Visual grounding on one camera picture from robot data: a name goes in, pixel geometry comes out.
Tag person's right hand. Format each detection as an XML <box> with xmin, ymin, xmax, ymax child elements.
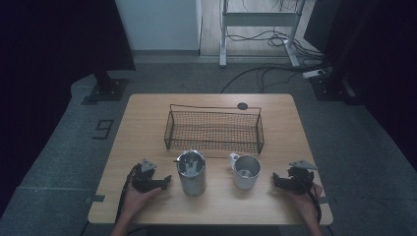
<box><xmin>286</xmin><ymin>182</ymin><xmax>324</xmax><ymax>226</ymax></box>

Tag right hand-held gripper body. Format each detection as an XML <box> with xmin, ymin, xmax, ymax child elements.
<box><xmin>283</xmin><ymin>159</ymin><xmax>319</xmax><ymax>195</ymax></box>

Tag white metal stand frame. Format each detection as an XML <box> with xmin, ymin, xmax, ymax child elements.
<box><xmin>218</xmin><ymin>0</ymin><xmax>307</xmax><ymax>69</ymax></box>

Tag steel cylindrical canister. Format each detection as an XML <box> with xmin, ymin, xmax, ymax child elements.
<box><xmin>172</xmin><ymin>149</ymin><xmax>208</xmax><ymax>198</ymax></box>

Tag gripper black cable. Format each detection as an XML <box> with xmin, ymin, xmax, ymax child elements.
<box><xmin>114</xmin><ymin>163</ymin><xmax>142</xmax><ymax>224</ymax></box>
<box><xmin>296</xmin><ymin>173</ymin><xmax>323</xmax><ymax>225</ymax></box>

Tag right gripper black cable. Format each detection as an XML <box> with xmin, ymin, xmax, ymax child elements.
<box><xmin>296</xmin><ymin>173</ymin><xmax>323</xmax><ymax>225</ymax></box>

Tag black wire mesh basket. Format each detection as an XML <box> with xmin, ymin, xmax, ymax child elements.
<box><xmin>163</xmin><ymin>103</ymin><xmax>266</xmax><ymax>155</ymax></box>

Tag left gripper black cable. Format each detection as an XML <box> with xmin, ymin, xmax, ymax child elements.
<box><xmin>114</xmin><ymin>163</ymin><xmax>142</xmax><ymax>224</ymax></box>

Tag black stand base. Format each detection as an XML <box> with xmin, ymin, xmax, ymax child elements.
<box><xmin>309</xmin><ymin>65</ymin><xmax>358</xmax><ymax>103</ymax></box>
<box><xmin>86</xmin><ymin>70</ymin><xmax>130</xmax><ymax>103</ymax></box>

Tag long black floor cable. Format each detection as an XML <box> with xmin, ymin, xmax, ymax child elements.
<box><xmin>219</xmin><ymin>64</ymin><xmax>328</xmax><ymax>94</ymax></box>

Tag white power strip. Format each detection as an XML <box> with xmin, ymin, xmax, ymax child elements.
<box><xmin>301</xmin><ymin>68</ymin><xmax>327</xmax><ymax>80</ymax></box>

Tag white metal mug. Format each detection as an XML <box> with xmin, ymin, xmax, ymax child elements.
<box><xmin>227</xmin><ymin>151</ymin><xmax>262</xmax><ymax>191</ymax></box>

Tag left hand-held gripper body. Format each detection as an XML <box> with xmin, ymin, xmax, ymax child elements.
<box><xmin>130</xmin><ymin>157</ymin><xmax>165</xmax><ymax>194</ymax></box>

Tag person's left hand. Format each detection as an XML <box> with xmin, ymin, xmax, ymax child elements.
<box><xmin>120</xmin><ymin>183</ymin><xmax>163</xmax><ymax>224</ymax></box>

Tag tangled black floor cables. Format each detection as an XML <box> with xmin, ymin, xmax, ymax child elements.
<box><xmin>225</xmin><ymin>28</ymin><xmax>327</xmax><ymax>62</ymax></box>

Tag dark curtain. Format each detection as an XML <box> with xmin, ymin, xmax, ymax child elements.
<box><xmin>303</xmin><ymin>0</ymin><xmax>417</xmax><ymax>171</ymax></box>

